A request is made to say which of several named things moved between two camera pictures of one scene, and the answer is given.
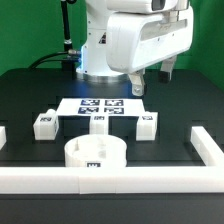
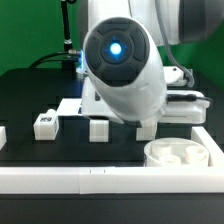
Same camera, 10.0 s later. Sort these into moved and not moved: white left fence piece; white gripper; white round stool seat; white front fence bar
Moved: white round stool seat; white gripper
Not moved: white left fence piece; white front fence bar
